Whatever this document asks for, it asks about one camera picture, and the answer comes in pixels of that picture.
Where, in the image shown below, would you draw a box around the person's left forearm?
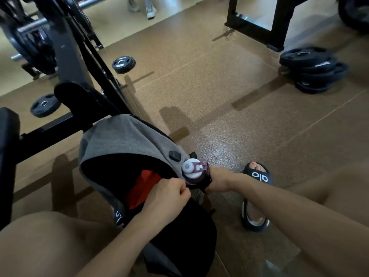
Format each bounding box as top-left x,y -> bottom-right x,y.
75,212 -> 162,277

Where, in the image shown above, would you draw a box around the pink water bottle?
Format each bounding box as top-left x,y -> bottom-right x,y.
181,158 -> 213,187

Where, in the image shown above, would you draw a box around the small black weight plate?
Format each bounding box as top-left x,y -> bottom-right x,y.
30,93 -> 62,118

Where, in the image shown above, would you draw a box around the black steel rack base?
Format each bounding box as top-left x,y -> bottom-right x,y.
224,0 -> 315,52

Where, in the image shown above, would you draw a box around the person's right hand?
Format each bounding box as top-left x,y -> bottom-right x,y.
205,166 -> 241,195

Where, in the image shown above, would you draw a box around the orange teal white jersey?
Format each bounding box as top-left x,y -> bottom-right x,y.
125,169 -> 163,210

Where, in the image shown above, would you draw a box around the black ribbed bench pad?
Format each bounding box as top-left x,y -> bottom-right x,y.
0,107 -> 21,230

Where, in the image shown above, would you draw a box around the black weight plate grey print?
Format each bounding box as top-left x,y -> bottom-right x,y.
111,55 -> 136,74

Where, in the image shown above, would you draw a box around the person's left hand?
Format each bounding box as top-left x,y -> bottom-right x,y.
140,178 -> 192,227

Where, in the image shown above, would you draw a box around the black steel bench frame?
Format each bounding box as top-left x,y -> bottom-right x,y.
0,0 -> 133,165

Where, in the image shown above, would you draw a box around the stack of black weight plates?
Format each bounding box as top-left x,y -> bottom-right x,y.
278,46 -> 350,95

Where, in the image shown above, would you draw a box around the rack of black weight plates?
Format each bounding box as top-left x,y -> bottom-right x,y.
0,0 -> 110,80

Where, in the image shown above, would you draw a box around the dark grey backpack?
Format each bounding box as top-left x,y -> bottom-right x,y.
54,80 -> 217,277

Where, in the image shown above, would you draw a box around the black right slipper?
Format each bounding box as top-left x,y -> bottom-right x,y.
241,161 -> 274,232

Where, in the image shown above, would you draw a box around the person's right forearm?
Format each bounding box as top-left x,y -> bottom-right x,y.
230,174 -> 369,277

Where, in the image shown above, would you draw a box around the person's left leg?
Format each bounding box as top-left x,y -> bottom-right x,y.
0,211 -> 121,277

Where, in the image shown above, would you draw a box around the black curved gym machine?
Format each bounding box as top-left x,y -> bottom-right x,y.
337,0 -> 369,33

